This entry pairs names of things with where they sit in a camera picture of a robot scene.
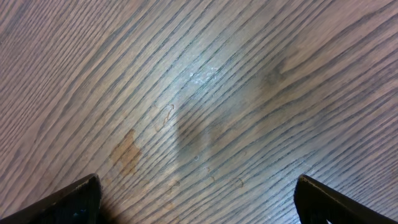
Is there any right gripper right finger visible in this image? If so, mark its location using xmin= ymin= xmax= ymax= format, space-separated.
xmin=294 ymin=175 xmax=397 ymax=224

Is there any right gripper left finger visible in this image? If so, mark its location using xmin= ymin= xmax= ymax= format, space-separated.
xmin=1 ymin=174 xmax=102 ymax=224

